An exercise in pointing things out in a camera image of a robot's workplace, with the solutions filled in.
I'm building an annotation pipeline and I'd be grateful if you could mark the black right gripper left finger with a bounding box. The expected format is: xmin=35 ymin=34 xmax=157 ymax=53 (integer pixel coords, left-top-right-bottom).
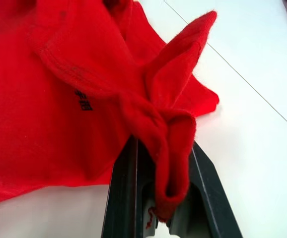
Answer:
xmin=101 ymin=135 xmax=163 ymax=238

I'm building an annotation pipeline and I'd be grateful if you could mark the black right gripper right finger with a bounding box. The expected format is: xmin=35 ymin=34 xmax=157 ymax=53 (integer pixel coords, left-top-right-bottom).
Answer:
xmin=165 ymin=140 xmax=244 ymax=238

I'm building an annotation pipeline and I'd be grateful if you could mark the red t-shirt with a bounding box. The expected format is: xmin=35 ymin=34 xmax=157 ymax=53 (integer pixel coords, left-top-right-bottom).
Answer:
xmin=0 ymin=0 xmax=220 ymax=221

